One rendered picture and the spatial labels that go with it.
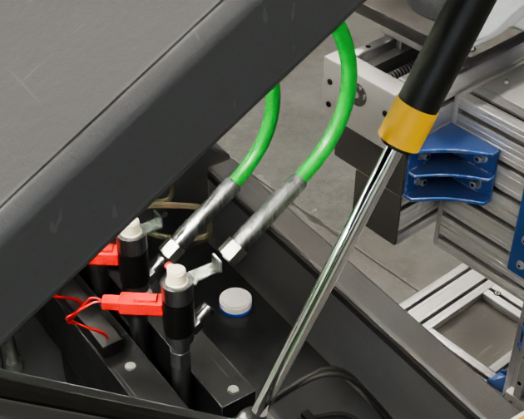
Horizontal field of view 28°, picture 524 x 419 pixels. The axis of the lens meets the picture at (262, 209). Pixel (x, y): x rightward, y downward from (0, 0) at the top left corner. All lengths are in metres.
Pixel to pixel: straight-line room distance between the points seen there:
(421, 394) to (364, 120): 0.47
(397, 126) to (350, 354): 0.74
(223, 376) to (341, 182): 1.91
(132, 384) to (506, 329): 1.31
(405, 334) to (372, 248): 1.58
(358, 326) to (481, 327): 1.08
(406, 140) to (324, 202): 2.36
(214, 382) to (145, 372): 0.06
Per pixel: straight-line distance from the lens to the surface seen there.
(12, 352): 1.20
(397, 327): 1.08
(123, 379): 0.99
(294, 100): 3.20
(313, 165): 0.91
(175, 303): 0.89
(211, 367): 0.99
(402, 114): 0.43
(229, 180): 0.98
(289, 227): 1.19
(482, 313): 2.21
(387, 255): 2.64
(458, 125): 1.48
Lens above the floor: 1.70
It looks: 38 degrees down
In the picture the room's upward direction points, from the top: 1 degrees clockwise
